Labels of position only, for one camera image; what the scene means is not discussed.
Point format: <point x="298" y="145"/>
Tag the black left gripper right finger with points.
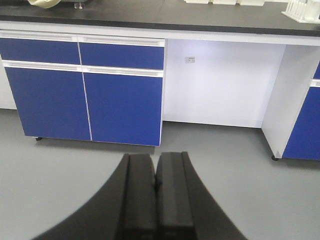
<point x="185" y="208"/>

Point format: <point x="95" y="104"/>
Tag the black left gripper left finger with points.
<point x="124" y="208"/>

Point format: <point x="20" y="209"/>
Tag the white test tube rack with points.
<point x="303" y="11"/>

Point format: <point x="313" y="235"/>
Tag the blue lab cabinet left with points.
<point x="97" y="88"/>

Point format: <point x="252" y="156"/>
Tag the blue lab cabinet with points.
<point x="304" y="141"/>
<point x="97" y="88"/>

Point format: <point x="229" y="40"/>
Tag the blue lab cabinet right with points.
<point x="304" y="141"/>

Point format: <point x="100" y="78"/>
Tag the white storage bin right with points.
<point x="197" y="1"/>

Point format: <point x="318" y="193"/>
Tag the white storage bin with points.
<point x="197" y="1"/>
<point x="224" y="2"/>
<point x="256" y="3"/>

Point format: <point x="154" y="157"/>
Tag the white storage bin middle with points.
<point x="224" y="2"/>

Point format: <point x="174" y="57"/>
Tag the white storage bin left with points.
<point x="256" y="3"/>

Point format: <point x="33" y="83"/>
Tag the cream cloth bag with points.
<point x="45" y="4"/>

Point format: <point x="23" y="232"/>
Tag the small wall label sticker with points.
<point x="190" y="60"/>

